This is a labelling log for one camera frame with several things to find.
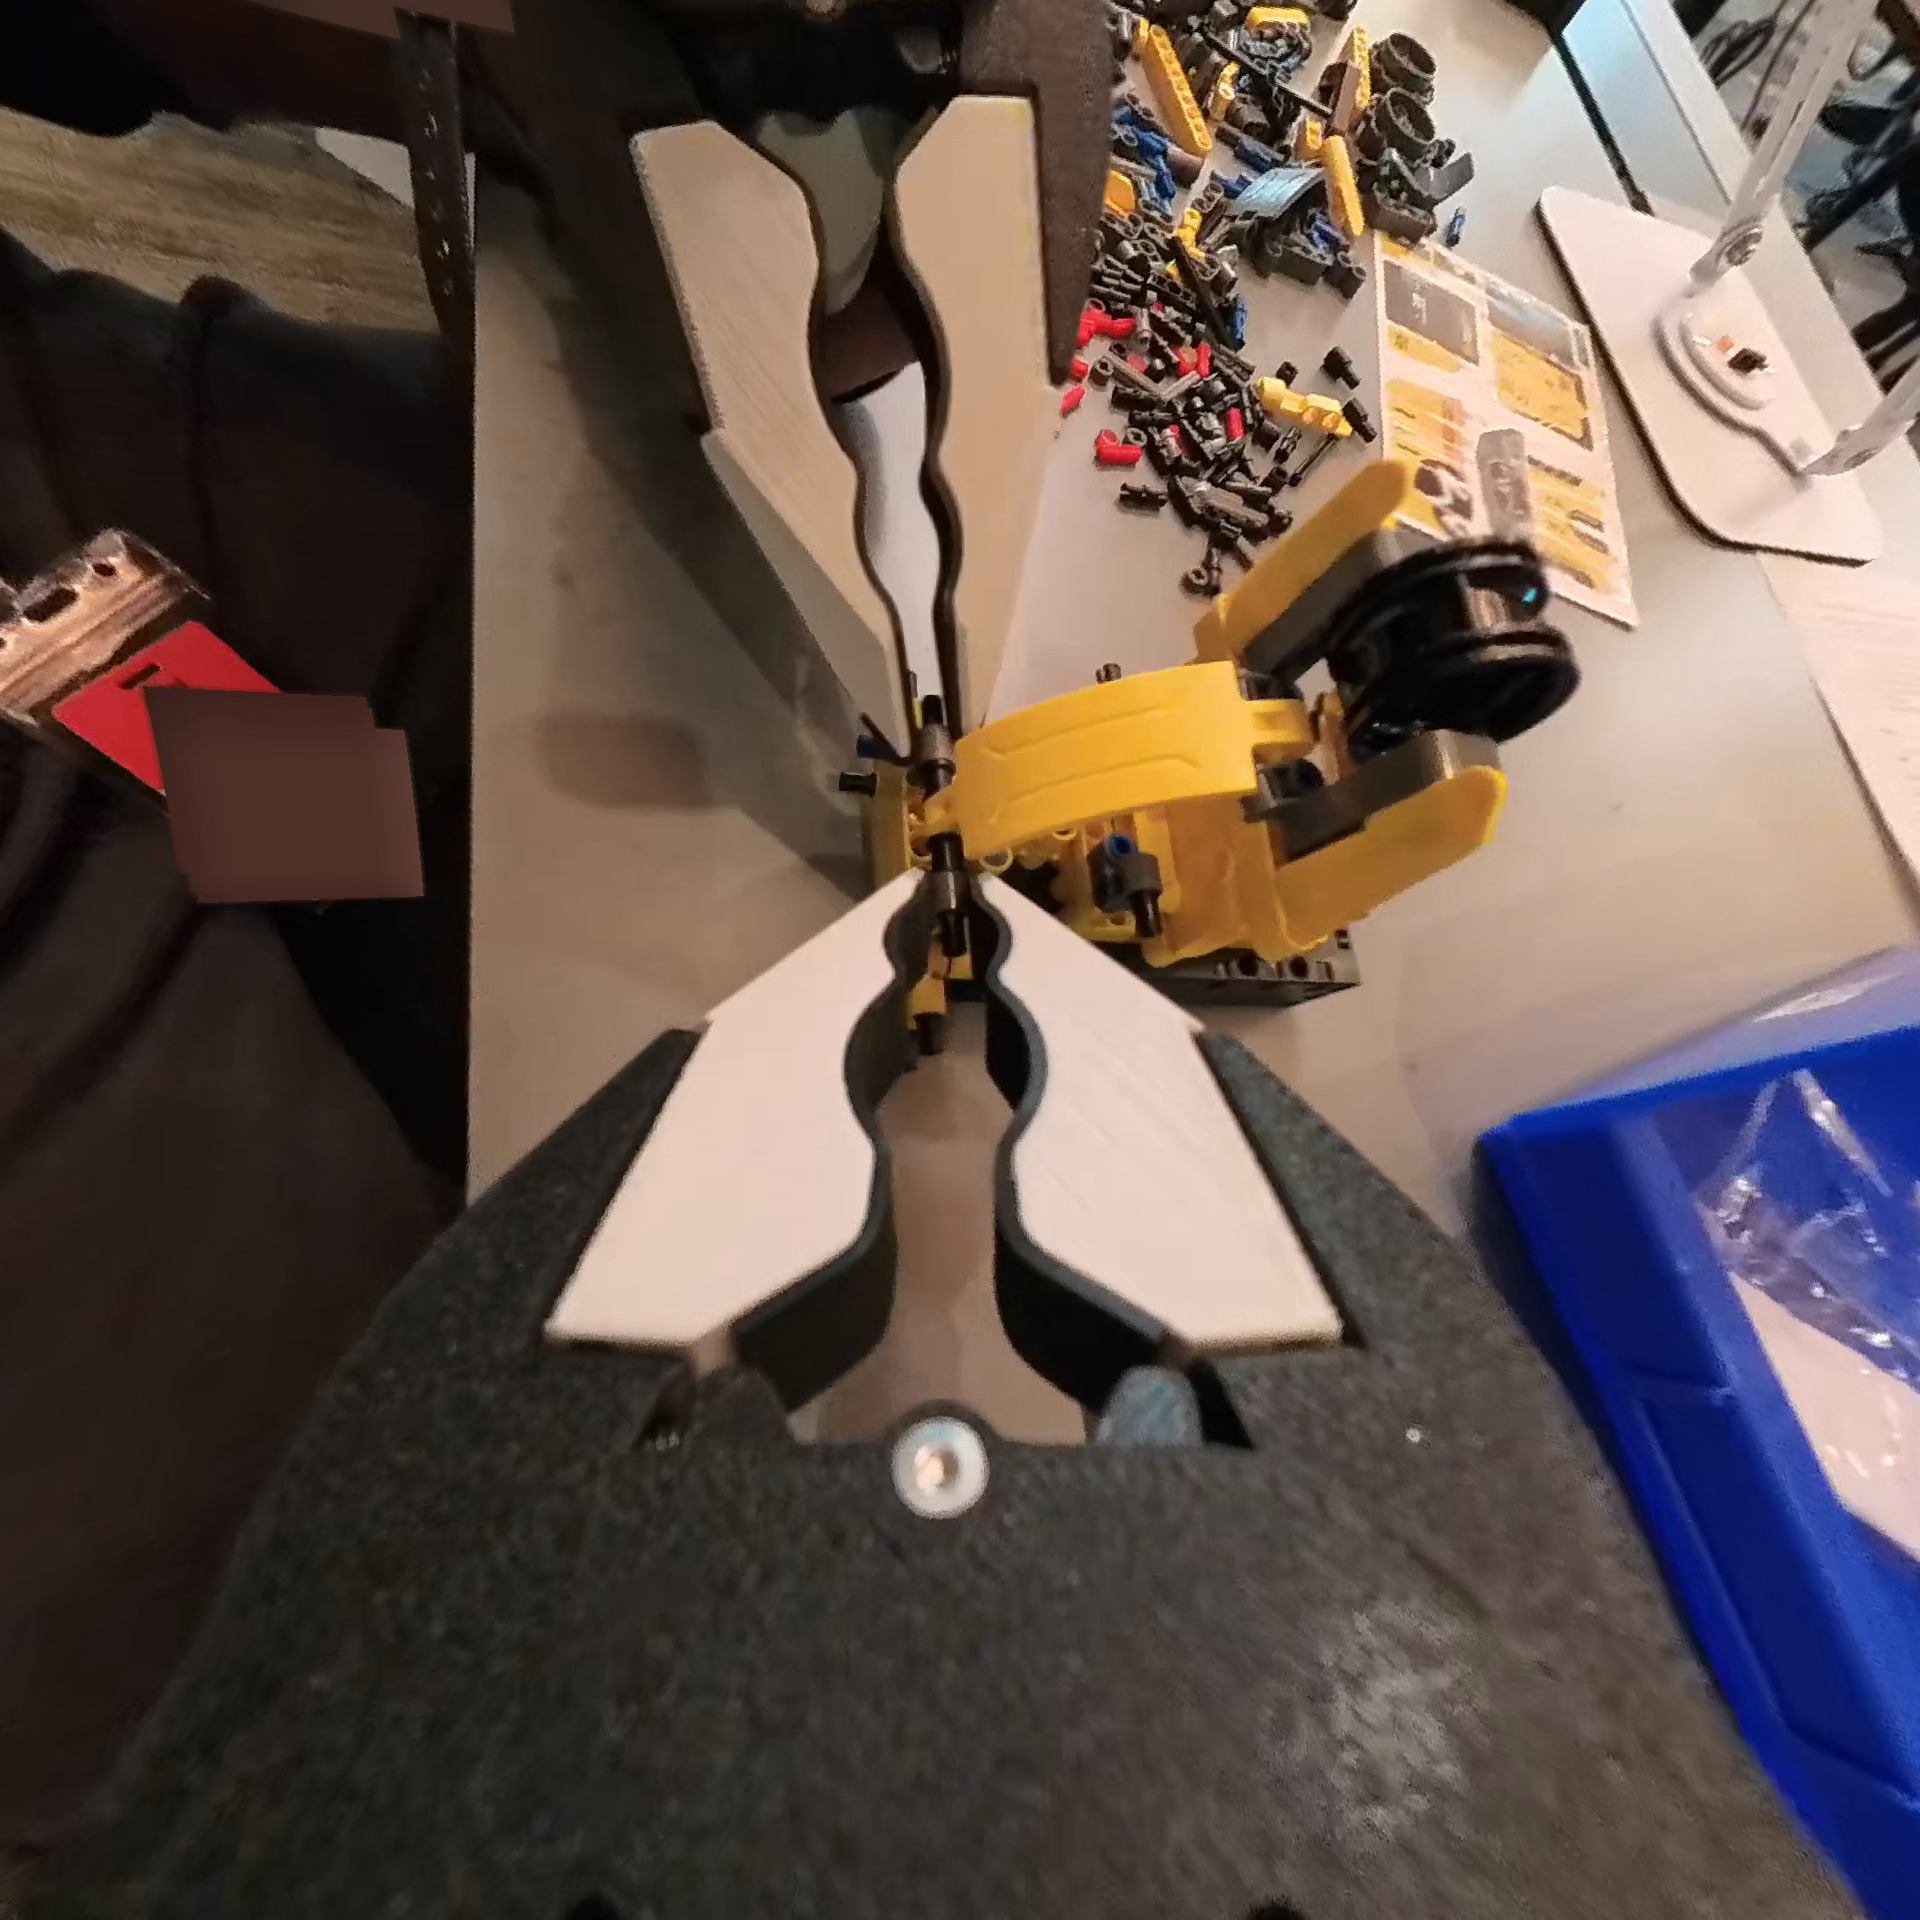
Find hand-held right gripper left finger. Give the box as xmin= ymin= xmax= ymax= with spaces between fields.
xmin=544 ymin=872 xmax=947 ymax=1403

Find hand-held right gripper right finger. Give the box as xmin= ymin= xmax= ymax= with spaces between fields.
xmin=968 ymin=872 xmax=1346 ymax=1420

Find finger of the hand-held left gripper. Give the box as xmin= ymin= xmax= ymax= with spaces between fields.
xmin=631 ymin=116 xmax=921 ymax=755
xmin=891 ymin=88 xmax=1057 ymax=724

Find yellow toy brick vehicle model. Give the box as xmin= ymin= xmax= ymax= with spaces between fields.
xmin=843 ymin=454 xmax=1586 ymax=1009

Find yellow curved toy panel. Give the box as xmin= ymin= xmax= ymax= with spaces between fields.
xmin=920 ymin=662 xmax=1326 ymax=869

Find pile of toy brick parts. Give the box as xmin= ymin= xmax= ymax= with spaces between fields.
xmin=1055 ymin=0 xmax=1484 ymax=599

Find black perforated metal bar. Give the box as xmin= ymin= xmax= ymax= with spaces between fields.
xmin=394 ymin=0 xmax=484 ymax=349

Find person's dark clothing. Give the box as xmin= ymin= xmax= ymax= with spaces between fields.
xmin=0 ymin=224 xmax=473 ymax=1846

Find yellow printed sticker sheet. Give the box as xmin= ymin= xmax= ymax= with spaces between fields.
xmin=1370 ymin=229 xmax=1642 ymax=633

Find blue storage bin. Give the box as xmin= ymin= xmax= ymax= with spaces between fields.
xmin=1474 ymin=942 xmax=1920 ymax=1857

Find clear plastic bag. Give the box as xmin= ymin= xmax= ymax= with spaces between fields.
xmin=1696 ymin=1056 xmax=1920 ymax=1518

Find white paper sheet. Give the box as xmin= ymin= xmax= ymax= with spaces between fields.
xmin=1758 ymin=566 xmax=1920 ymax=889

